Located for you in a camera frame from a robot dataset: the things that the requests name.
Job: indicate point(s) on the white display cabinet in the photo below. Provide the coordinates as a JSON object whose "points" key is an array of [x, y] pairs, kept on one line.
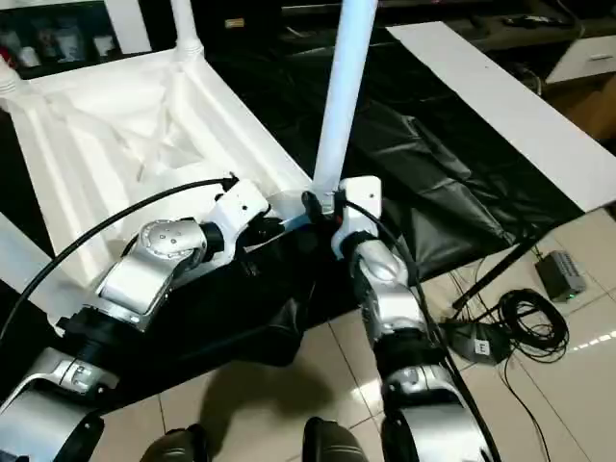
{"points": [[130, 24]]}

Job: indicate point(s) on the white low drawer cabinet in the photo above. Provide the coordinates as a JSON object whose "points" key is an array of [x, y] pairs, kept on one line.
{"points": [[587, 58]]}

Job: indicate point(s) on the black work mat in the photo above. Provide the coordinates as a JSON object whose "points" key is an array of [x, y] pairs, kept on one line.
{"points": [[457, 168]]}

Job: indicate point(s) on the white blue patterned jar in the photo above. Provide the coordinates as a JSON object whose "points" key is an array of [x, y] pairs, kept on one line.
{"points": [[67, 45]]}

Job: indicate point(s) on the white plastic table top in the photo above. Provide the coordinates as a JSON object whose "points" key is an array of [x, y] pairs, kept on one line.
{"points": [[96, 144]]}

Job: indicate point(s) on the black metal table frame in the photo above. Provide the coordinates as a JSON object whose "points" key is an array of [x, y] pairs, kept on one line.
{"points": [[491, 274]]}

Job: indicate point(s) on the small white cup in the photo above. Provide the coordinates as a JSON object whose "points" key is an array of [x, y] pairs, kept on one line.
{"points": [[29, 57], [102, 47]]}

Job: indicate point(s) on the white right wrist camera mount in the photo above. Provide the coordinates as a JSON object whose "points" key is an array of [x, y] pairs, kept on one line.
{"points": [[363, 192]]}

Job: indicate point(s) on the black cabinet with gold label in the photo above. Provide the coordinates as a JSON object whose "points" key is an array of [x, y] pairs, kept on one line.
{"points": [[269, 12]]}

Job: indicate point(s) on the dark robot left foot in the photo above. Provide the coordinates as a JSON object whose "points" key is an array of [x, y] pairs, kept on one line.
{"points": [[175, 445]]}

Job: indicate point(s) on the white flat board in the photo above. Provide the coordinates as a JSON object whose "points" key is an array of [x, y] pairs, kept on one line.
{"points": [[481, 86]]}

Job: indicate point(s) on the grey perforated metal box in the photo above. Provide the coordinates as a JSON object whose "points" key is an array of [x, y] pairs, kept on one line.
{"points": [[560, 276]]}

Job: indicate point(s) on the dark robot foot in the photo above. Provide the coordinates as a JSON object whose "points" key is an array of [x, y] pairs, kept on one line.
{"points": [[337, 443], [175, 445]]}

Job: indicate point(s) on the dark robot right foot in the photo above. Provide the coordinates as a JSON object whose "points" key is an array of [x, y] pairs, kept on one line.
{"points": [[337, 443]]}

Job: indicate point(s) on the white plastic table leg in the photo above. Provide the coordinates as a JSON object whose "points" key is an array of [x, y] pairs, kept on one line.
{"points": [[344, 96], [185, 24], [29, 269], [9, 79]]}

